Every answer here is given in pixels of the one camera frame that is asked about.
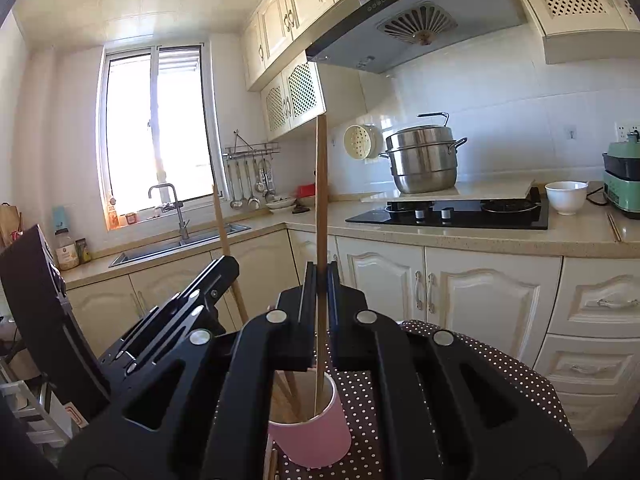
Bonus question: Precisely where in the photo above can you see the lower cream cabinets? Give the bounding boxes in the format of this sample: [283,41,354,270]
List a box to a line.
[64,228,639,436]

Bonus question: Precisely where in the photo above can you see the red bowl on counter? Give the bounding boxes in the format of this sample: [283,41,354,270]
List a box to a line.
[296,183,316,198]

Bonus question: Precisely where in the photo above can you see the pink utensil cup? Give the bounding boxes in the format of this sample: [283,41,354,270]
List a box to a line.
[268,368,352,469]

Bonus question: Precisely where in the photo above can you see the black gas stove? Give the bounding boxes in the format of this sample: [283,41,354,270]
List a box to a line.
[346,188,549,231]

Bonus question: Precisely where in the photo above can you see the green electric cooker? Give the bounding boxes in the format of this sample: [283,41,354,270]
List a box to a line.
[602,129,640,220]

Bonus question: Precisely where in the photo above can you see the grey range hood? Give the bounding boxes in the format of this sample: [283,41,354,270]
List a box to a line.
[306,0,525,74]

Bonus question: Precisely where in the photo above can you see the upper cream cabinets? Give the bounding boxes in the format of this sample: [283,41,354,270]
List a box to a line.
[242,0,639,136]

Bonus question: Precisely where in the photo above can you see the cream cabinets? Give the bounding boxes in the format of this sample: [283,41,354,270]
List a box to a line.
[242,0,639,136]
[64,228,639,436]

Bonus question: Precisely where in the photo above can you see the steel sink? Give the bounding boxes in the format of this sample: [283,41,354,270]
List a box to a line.
[110,229,220,268]

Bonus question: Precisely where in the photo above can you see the white bowl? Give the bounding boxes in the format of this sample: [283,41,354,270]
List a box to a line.
[544,181,588,216]

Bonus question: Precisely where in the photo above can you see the white metal shelf rack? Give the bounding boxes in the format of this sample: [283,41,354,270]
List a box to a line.
[1,356,74,452]

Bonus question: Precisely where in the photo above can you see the small green jar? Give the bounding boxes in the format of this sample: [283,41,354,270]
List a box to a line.
[75,238,92,264]

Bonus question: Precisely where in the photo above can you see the window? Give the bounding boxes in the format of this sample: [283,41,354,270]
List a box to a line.
[96,42,224,222]

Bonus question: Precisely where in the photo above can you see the stainless steel steamer pot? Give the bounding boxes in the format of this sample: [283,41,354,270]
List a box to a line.
[381,112,468,194]

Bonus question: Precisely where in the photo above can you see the stone board under pot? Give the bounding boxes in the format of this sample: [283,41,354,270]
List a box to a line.
[360,178,534,203]

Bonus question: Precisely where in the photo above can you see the bottle with blue cap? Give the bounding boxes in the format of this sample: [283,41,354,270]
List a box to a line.
[52,206,80,271]

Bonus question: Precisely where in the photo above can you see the chrome kitchen faucet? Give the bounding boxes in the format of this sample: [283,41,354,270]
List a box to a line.
[148,182,190,242]

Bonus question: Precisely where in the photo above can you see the white plates on counter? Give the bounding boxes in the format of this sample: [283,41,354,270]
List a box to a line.
[266,195,296,211]

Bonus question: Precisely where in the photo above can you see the cream strainer on wall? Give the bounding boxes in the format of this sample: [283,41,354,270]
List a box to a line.
[343,125,385,160]

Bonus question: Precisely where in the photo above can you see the chopsticks on counter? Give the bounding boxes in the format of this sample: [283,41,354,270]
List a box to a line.
[606,212,623,243]

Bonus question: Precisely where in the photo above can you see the brown polka dot tablecloth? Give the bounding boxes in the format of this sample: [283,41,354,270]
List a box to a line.
[271,322,587,479]

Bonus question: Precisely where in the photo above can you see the wooden chopstick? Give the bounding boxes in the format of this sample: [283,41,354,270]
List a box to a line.
[314,114,328,415]
[211,184,251,326]

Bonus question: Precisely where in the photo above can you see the hanging utensil rack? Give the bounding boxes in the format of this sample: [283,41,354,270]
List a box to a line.
[222,130,280,210]

